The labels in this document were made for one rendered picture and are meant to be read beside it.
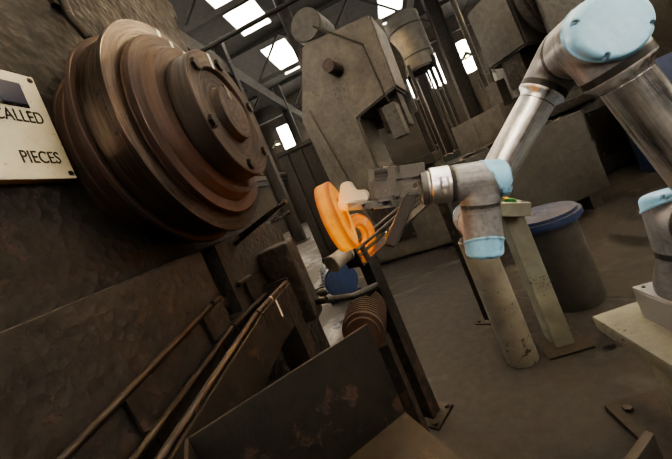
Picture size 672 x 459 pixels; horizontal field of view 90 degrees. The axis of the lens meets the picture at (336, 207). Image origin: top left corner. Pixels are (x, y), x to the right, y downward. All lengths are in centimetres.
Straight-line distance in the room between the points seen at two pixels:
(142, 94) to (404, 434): 62
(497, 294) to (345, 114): 248
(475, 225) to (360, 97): 281
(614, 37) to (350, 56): 292
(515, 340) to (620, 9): 110
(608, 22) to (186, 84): 71
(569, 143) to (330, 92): 209
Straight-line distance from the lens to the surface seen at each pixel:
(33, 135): 71
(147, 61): 74
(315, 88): 361
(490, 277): 139
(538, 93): 87
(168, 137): 66
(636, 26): 76
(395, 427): 45
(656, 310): 109
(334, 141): 349
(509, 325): 147
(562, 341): 161
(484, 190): 70
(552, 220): 167
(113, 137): 65
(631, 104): 79
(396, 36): 980
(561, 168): 308
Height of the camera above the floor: 87
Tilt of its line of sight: 2 degrees down
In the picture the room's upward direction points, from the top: 23 degrees counter-clockwise
